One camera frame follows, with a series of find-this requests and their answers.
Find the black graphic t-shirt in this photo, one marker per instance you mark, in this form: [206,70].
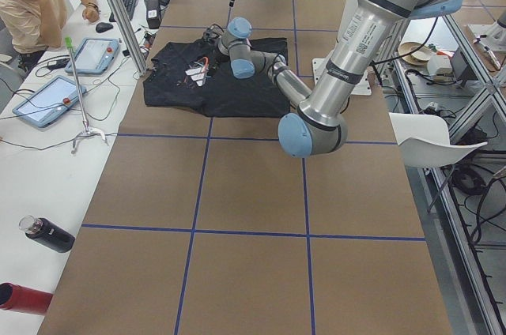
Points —
[222,95]

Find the black label box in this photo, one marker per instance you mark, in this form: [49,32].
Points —
[152,13]

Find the black computer mouse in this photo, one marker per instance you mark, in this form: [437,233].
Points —
[103,27]

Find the far teach pendant tablet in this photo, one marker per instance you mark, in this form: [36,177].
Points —
[93,56]

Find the teach pendant tablet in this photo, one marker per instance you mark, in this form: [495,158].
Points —
[93,56]
[47,104]

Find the metal stand with green tip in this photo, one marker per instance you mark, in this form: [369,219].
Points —
[88,130]

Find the seated person in beige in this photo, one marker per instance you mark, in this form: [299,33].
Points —
[36,25]

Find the near teach pendant tablet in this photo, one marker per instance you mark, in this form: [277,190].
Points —
[47,104]

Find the brown paper table cover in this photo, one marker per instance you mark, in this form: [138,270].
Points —
[206,226]

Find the white plastic chair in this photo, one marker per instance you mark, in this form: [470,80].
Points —
[424,141]

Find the black water bottle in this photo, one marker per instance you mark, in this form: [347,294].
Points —
[46,233]

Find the red water bottle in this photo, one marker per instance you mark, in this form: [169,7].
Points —
[24,300]

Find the aluminium frame post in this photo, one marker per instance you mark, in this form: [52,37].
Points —
[127,32]

